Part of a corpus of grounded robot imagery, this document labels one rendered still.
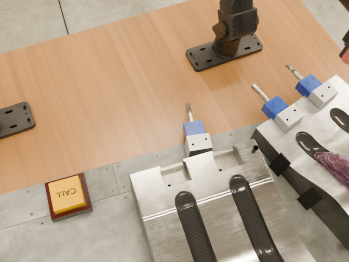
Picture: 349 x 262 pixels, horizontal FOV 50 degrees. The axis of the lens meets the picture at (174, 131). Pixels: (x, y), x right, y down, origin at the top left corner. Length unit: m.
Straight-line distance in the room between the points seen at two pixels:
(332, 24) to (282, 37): 1.34
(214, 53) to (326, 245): 0.52
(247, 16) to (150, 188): 0.43
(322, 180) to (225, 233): 0.22
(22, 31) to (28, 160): 1.40
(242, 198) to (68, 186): 0.34
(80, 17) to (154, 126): 1.42
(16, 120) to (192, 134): 0.39
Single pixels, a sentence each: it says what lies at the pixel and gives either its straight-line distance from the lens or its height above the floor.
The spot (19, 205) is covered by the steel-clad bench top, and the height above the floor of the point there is 0.80.
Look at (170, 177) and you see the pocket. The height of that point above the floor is 0.86.
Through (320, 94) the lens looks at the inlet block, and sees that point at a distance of 0.88.
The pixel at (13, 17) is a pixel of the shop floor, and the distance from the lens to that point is 2.27.
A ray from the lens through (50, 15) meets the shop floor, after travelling 2.23.
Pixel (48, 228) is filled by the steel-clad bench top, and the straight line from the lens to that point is 0.79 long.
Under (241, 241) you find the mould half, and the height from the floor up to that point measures 0.88.
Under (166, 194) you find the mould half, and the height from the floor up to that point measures 0.89.
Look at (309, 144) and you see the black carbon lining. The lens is 0.85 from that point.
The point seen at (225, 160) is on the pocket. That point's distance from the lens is 0.76.
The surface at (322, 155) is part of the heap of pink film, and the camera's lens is 0.83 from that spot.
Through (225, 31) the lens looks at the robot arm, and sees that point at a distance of 0.87.
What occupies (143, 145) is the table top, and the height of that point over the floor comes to 0.80.
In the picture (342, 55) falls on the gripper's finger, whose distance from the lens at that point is 0.55.
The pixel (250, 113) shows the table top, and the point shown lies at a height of 0.80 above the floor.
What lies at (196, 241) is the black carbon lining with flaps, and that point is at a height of 0.88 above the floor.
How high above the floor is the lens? 1.55
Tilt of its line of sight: 62 degrees down
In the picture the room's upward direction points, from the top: 8 degrees clockwise
